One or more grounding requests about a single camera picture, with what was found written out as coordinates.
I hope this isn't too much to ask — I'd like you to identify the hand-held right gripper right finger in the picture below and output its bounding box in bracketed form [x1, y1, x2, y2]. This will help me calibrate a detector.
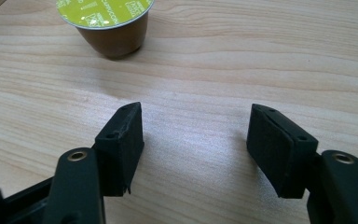
[245, 103, 320, 200]

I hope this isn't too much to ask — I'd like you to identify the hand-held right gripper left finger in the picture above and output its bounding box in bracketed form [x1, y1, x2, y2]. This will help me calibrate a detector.
[93, 101, 145, 198]

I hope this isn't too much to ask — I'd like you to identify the brown capsule with yellow-green lid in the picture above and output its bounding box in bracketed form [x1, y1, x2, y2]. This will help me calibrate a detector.
[55, 0, 156, 60]

